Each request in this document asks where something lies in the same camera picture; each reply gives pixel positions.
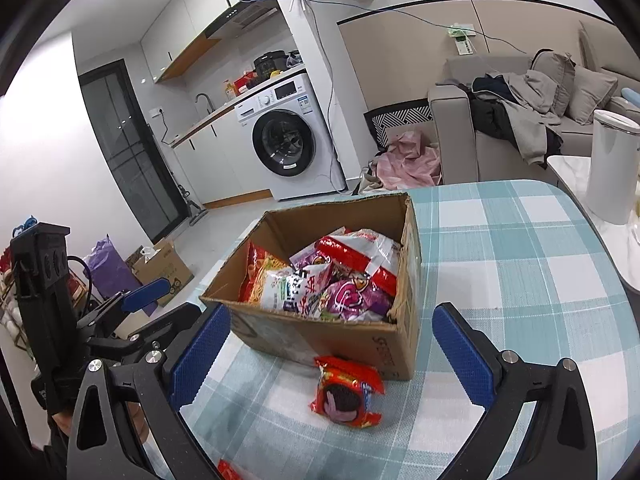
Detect red snack packet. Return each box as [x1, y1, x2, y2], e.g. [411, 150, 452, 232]
[217, 460, 243, 480]

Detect noodle snack bag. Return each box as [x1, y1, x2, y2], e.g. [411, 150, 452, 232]
[239, 243, 308, 314]

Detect red oreo packet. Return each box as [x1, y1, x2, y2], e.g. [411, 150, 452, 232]
[309, 356, 385, 429]

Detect purple snack bag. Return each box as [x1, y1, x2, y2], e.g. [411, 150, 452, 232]
[290, 247, 394, 322]

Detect white instruction snack bag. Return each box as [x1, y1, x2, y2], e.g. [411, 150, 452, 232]
[316, 229, 401, 296]

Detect left hand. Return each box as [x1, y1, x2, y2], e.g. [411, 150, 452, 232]
[49, 398, 151, 446]

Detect small cardboard box on floor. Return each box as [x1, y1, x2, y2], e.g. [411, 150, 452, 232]
[126, 238, 193, 307]

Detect purple plastic bag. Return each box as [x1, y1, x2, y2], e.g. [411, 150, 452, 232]
[84, 235, 141, 299]

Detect white kitchen cabinet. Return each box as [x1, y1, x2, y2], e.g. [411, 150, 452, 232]
[175, 110, 271, 204]

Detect teal checked tablecloth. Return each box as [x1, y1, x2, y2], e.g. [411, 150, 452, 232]
[182, 180, 639, 479]

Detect black glass door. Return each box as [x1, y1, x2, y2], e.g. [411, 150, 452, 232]
[79, 60, 188, 243]

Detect brown SF cardboard box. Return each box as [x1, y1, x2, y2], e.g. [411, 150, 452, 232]
[200, 193, 422, 380]

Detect white washing machine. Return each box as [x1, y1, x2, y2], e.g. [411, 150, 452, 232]
[234, 72, 347, 200]

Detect black rice cooker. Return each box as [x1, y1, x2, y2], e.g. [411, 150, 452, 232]
[254, 50, 288, 79]

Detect white trash bin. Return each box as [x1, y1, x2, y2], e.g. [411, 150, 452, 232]
[586, 110, 639, 226]

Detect black patterned basket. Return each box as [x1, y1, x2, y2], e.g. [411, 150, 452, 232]
[363, 98, 433, 151]

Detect pink cloth pile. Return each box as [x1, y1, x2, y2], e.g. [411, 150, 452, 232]
[375, 131, 442, 191]

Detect range hood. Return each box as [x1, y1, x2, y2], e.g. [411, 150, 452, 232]
[204, 0, 280, 40]

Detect clothes pile on sofa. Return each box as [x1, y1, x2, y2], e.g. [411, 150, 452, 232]
[468, 70, 563, 167]

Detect grey cushion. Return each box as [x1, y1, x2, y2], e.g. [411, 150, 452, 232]
[530, 49, 576, 117]
[566, 66, 618, 126]

